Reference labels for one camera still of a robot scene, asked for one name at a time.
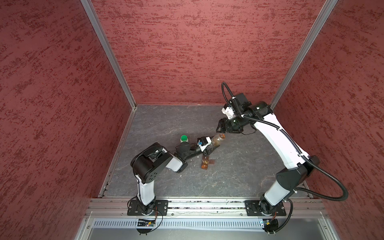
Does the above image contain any aluminium frame rail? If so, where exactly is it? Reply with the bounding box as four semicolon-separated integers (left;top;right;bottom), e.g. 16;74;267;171
86;198;330;219

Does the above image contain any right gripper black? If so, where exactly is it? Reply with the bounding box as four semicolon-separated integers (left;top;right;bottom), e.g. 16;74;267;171
216;111;251;133

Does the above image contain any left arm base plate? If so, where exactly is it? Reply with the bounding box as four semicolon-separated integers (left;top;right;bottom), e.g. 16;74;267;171
127;199;169;217

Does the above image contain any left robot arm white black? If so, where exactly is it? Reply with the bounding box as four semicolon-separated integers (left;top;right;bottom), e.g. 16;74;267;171
131;139;218;215

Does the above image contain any white bottle green cap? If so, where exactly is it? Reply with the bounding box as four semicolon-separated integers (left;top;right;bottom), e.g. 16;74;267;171
180;135;189;143

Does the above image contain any amber pill bottle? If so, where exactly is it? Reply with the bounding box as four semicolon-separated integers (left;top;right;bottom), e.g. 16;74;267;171
211;133;226;147

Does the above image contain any right black corrugated cable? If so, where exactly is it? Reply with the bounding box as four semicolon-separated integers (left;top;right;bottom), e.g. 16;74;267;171
221;82;349;202

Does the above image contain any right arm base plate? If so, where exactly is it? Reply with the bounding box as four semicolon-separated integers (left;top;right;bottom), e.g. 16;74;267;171
244;200;287;218

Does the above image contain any white slotted cable duct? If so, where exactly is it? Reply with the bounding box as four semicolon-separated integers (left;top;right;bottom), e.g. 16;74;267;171
92;218;265;232

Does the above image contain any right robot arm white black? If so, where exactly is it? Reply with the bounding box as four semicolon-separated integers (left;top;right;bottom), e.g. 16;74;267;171
217;99;314;216

